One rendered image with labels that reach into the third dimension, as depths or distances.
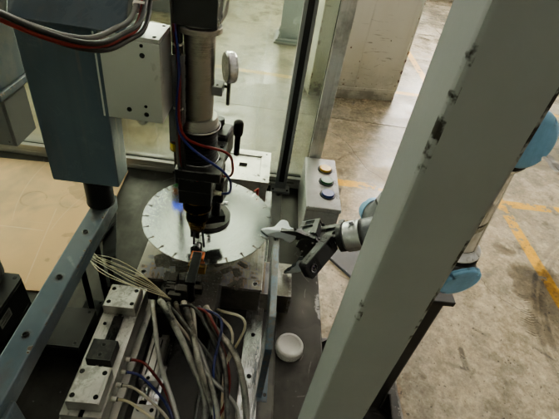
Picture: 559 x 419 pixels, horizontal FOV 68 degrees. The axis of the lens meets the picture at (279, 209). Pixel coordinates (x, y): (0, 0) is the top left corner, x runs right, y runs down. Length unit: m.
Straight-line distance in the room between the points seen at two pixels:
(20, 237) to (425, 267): 1.27
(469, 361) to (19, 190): 2.01
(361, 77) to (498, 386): 2.97
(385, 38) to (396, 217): 4.00
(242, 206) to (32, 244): 0.61
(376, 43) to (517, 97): 4.00
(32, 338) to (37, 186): 0.86
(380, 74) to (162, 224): 3.49
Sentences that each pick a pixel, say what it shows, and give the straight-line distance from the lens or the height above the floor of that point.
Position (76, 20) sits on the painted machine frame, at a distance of 0.62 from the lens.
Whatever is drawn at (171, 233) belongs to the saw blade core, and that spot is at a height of 0.95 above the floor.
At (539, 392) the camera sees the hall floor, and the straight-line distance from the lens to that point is 2.37.
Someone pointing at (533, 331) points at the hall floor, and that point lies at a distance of 2.60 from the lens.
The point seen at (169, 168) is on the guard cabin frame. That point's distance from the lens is 1.57.
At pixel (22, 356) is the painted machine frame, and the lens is 0.77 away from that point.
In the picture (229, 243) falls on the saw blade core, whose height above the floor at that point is 0.95.
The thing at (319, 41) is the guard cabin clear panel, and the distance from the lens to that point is 1.33.
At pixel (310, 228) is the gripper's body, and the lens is 1.05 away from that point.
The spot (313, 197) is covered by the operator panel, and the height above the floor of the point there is 0.90.
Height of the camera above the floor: 1.67
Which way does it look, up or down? 39 degrees down
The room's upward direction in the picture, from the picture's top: 10 degrees clockwise
